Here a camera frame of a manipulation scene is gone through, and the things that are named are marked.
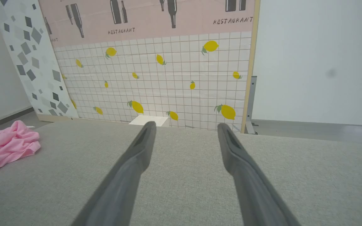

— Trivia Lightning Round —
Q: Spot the pink garment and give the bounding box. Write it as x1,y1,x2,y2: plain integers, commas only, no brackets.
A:
0,120,41,178

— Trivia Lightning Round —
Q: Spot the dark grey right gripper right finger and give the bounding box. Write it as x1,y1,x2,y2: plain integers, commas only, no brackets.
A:
217,123,301,226

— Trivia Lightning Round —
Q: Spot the lemon and restaurant print panel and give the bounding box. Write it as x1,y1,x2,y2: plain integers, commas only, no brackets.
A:
38,0,261,133

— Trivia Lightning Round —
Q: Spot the grey metal panel bracket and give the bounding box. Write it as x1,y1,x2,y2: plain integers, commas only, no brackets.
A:
244,76,259,135

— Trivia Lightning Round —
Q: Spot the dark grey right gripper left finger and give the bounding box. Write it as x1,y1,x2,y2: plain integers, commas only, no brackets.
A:
71,121,157,226

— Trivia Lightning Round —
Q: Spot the white flat board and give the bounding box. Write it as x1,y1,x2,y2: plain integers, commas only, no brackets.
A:
128,115,169,127

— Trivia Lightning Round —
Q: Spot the white panel with grey shapes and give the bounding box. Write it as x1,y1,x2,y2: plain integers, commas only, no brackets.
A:
0,0,80,122

